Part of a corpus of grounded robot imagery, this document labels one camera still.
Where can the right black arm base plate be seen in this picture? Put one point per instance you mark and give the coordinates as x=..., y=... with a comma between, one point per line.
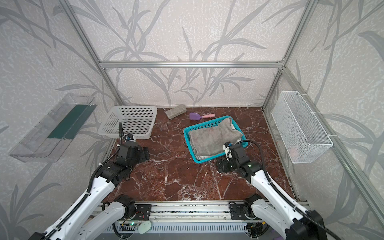
x=241, y=211

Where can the grey sponge block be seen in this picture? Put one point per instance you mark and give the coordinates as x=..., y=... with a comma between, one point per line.
x=176, y=111

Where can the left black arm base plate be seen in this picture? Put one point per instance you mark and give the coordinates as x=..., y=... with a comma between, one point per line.
x=142, y=212

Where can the white perforated plastic basket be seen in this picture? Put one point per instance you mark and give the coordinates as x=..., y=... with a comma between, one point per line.
x=136, y=120

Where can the clear acrylic wall shelf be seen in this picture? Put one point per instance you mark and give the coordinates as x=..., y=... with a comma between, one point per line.
x=50, y=138

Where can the purple pink toy spatula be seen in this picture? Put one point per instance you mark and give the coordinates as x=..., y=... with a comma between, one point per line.
x=197, y=117

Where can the white wire mesh basket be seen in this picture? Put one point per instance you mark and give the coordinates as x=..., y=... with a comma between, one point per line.
x=304, y=137

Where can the white towel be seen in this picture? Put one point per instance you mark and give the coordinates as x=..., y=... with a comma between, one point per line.
x=208, y=158

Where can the small green circuit board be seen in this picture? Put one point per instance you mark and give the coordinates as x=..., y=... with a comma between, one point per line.
x=130, y=226

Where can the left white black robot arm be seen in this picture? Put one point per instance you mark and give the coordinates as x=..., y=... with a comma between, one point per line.
x=75, y=223

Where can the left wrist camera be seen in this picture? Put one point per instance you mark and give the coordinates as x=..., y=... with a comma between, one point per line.
x=129, y=138

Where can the pale green oval disc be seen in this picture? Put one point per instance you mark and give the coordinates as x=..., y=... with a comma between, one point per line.
x=144, y=227

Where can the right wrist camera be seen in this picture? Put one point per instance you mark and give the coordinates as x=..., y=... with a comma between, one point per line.
x=227, y=150

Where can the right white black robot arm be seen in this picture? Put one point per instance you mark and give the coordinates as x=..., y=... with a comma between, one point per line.
x=286, y=216

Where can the aluminium front rail frame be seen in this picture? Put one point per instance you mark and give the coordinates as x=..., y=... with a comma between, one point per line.
x=190, y=212

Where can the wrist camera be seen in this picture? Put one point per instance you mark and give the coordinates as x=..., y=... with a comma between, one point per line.
x=227, y=150
x=129, y=138

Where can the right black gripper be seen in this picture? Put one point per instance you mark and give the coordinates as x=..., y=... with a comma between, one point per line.
x=222, y=165

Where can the grey towel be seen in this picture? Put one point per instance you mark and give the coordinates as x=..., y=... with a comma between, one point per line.
x=210, y=141

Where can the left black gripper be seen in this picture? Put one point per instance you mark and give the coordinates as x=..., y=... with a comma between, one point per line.
x=145, y=153

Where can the teal plastic basket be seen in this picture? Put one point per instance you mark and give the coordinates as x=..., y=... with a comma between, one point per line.
x=207, y=124

